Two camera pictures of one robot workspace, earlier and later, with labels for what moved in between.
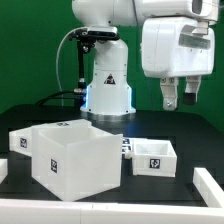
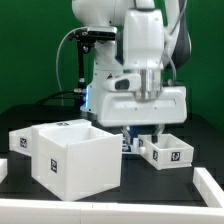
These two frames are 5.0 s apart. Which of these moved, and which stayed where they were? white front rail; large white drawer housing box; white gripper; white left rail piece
Moved: white gripper
Stayed: white left rail piece; large white drawer housing box; white front rail
